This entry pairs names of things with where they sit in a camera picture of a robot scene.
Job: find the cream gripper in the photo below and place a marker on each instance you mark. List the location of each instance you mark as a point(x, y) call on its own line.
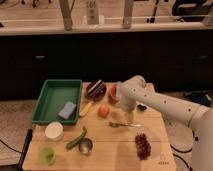
point(129, 116)

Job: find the silver metal fork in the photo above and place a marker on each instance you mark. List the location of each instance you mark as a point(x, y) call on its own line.
point(114, 124)

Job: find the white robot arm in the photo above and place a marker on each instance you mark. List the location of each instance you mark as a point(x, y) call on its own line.
point(197, 117)

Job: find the orange fruit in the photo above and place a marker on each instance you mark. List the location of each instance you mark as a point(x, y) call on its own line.
point(103, 111)

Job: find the grey blue cloth block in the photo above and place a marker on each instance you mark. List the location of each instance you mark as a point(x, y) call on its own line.
point(118, 84)

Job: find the dark red grape bunch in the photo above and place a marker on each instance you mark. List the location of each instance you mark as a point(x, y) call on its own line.
point(143, 146)

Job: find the dark brown bowl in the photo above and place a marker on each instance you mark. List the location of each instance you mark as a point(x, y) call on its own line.
point(99, 93)

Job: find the striped chocolate cake slice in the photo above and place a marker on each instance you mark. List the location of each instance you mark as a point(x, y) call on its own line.
point(92, 91)

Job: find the yellow banana piece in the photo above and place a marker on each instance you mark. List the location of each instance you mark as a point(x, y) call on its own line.
point(85, 109)

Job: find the small steel cup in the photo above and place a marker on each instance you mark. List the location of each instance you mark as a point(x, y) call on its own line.
point(85, 146)

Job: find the blue sponge in tray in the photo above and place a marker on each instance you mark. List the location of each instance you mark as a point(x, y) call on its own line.
point(67, 110)

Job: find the green cucumber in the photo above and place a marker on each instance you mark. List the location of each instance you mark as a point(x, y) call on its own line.
point(75, 141)

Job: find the dark bag on floor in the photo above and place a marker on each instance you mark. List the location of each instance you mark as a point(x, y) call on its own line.
point(200, 98)

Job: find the white round container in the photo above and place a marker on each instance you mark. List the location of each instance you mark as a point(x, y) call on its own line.
point(54, 131)

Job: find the green plastic tray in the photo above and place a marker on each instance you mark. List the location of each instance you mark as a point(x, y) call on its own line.
point(54, 94)

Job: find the black white-handled spoon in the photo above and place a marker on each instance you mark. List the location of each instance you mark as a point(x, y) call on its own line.
point(141, 107)

